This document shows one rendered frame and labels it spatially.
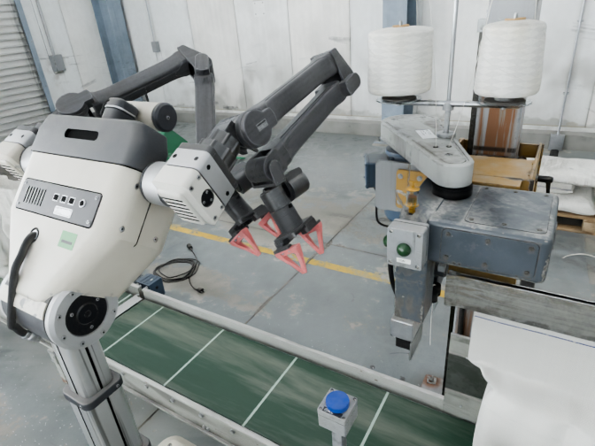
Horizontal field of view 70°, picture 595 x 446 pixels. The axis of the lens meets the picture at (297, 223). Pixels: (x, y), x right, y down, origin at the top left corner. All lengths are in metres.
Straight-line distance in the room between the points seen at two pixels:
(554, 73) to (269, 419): 5.18
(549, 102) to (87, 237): 5.66
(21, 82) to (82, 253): 7.77
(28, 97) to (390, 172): 7.77
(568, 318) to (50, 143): 1.25
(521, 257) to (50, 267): 0.93
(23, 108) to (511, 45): 8.11
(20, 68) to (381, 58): 7.84
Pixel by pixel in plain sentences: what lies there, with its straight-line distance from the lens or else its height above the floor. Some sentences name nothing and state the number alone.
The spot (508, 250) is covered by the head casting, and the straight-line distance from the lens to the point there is 0.91.
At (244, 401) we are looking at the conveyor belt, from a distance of 1.83.
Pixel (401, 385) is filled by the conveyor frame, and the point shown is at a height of 0.41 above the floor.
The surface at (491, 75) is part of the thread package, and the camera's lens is 1.10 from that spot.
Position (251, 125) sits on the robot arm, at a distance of 0.90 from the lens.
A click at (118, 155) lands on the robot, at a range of 0.94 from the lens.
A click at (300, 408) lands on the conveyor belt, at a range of 1.78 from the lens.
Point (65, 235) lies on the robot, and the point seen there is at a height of 1.37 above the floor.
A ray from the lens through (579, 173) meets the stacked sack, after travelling 3.88.
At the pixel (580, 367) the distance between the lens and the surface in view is 1.26.
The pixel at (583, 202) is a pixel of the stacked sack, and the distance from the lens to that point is 3.97.
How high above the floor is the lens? 1.74
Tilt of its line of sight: 26 degrees down
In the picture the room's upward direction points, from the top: 5 degrees counter-clockwise
